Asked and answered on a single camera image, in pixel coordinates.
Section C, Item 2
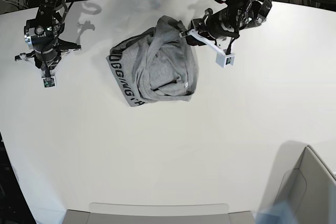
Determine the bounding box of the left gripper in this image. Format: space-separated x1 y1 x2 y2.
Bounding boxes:
185 7 240 46

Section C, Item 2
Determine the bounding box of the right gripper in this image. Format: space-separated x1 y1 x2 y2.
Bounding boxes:
15 19 81 73

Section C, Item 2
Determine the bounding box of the grey T-shirt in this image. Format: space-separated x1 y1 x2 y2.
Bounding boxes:
106 16 199 107

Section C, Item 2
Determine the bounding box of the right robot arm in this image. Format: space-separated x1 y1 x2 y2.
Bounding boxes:
15 0 81 77

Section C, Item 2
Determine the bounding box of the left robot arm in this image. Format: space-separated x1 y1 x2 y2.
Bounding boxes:
180 0 273 54

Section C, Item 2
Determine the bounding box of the grey tray front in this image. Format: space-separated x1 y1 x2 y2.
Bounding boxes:
62 202 255 223

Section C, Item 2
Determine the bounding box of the grey plastic bin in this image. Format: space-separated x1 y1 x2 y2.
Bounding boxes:
256 144 336 224

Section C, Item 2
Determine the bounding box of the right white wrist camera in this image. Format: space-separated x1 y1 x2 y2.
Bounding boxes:
42 76 56 88

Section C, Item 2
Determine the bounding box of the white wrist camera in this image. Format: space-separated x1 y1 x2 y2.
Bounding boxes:
216 52 235 68
42 76 56 88

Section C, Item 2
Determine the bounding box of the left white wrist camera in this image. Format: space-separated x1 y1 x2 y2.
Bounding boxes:
216 52 235 68

